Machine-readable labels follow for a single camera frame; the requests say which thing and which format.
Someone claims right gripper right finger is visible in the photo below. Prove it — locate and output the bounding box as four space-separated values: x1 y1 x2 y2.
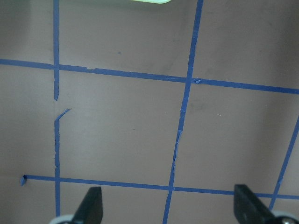
234 184 276 224

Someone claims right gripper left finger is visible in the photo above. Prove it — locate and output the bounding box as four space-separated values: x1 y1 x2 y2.
72 187 103 224

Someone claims light green tray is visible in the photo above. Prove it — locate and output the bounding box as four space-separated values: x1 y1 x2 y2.
132 0 171 4

